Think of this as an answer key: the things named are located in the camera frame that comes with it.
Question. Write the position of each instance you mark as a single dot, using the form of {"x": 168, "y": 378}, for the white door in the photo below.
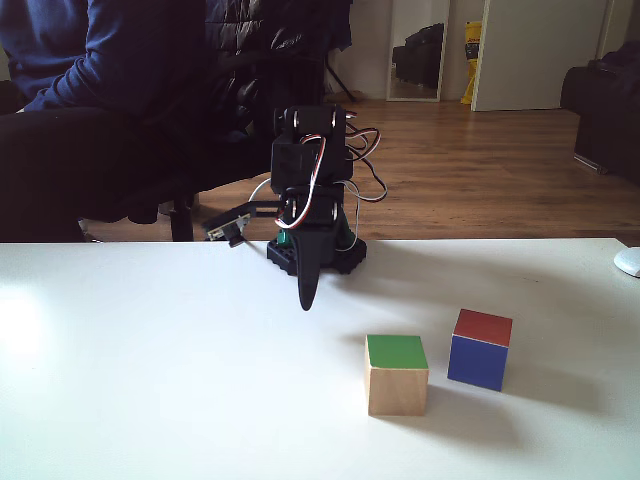
{"x": 540, "y": 55}

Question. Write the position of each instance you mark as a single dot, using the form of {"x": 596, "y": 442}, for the black office chair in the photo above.
{"x": 182, "y": 217}

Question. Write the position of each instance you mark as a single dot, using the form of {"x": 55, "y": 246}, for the red and blue cube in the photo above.
{"x": 479, "y": 352}

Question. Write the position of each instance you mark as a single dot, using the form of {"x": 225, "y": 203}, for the yellow bag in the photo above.
{"x": 472, "y": 60}

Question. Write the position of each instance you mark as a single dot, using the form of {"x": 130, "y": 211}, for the person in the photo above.
{"x": 100, "y": 100}

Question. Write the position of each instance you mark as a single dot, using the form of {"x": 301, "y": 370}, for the black sofa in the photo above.
{"x": 607, "y": 115}

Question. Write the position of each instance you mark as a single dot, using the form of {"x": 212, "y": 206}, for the black gripper camera module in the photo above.
{"x": 235, "y": 222}

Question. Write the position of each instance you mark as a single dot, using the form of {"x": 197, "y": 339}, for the standing wall mirror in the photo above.
{"x": 419, "y": 50}

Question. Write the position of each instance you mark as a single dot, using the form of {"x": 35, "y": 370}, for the wooden cube with green face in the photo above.
{"x": 397, "y": 372}

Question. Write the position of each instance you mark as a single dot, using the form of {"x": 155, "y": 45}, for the white computer mouse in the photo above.
{"x": 629, "y": 261}

